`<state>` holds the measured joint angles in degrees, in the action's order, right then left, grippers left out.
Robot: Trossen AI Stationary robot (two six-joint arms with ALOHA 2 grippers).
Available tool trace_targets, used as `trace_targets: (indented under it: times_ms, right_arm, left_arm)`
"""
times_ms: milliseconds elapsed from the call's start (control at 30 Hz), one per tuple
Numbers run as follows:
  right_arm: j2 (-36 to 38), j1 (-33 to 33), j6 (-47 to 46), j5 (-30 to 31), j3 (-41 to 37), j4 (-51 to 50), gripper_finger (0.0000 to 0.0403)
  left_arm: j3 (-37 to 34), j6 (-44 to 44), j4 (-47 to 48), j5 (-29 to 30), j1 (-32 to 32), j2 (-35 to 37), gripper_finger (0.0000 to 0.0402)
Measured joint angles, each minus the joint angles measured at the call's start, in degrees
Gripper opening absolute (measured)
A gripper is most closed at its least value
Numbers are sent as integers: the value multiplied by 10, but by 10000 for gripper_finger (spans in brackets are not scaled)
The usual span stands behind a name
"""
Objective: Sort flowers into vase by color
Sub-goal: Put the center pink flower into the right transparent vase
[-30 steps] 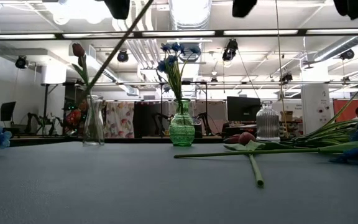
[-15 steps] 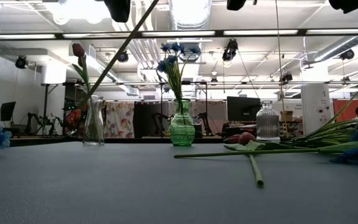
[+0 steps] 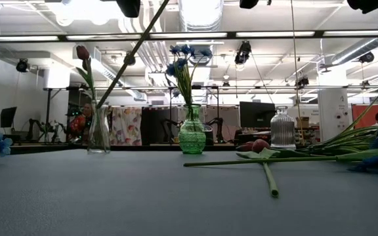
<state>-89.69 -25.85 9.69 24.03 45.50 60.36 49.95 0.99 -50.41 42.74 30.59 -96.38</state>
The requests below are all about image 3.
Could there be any floral curtain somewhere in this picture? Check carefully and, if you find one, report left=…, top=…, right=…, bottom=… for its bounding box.
left=109, top=107, right=143, bottom=147

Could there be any black ceiling spotlight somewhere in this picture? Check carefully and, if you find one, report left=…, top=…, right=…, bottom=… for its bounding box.
left=15, top=58, right=30, bottom=73
left=124, top=51, right=137, bottom=66
left=234, top=40, right=253, bottom=66
left=358, top=51, right=375, bottom=64

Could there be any small black monitor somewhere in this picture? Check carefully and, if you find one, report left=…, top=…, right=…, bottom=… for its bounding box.
left=0, top=106, right=18, bottom=129

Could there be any person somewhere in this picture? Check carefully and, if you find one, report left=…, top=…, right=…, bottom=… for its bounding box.
left=66, top=102, right=94, bottom=144

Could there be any dark red artificial tulip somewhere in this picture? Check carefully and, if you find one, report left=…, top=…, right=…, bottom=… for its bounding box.
left=236, top=141, right=254, bottom=152
left=75, top=45, right=102, bottom=151

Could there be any black linear ceiling light bar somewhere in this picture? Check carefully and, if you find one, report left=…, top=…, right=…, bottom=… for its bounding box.
left=0, top=29, right=378, bottom=43

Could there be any ribbed clear glass vase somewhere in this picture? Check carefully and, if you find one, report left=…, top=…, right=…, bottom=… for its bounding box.
left=270, top=105, right=297, bottom=150

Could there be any long green stem above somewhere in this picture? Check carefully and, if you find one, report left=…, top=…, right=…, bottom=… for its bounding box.
left=96, top=0, right=171, bottom=109

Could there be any bright red artificial tulip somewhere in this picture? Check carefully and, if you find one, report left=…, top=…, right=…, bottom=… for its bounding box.
left=236, top=138, right=308, bottom=199

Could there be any orange red partition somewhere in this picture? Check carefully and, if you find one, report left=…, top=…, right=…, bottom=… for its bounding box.
left=351, top=103, right=378, bottom=129

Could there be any large black monitor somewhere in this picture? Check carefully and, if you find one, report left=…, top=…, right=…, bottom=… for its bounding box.
left=239, top=101, right=277, bottom=129

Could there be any slim clear glass vase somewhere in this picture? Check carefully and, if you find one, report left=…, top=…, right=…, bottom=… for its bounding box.
left=87, top=100, right=112, bottom=155

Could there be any blue table mat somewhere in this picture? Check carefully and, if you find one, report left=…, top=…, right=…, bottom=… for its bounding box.
left=0, top=149, right=378, bottom=236

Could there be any cardboard box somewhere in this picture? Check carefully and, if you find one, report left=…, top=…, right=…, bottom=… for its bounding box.
left=295, top=117, right=310, bottom=129

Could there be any white column cabinet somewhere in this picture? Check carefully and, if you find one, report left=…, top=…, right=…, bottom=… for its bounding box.
left=318, top=88, right=350, bottom=142

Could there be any silver ventilation duct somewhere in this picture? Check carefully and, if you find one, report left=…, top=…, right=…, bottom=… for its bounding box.
left=178, top=0, right=224, bottom=32

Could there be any thin hanging cable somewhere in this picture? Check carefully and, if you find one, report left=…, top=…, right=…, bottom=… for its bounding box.
left=289, top=0, right=301, bottom=145

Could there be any green glass vase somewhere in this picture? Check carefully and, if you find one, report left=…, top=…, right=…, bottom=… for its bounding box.
left=177, top=104, right=207, bottom=155

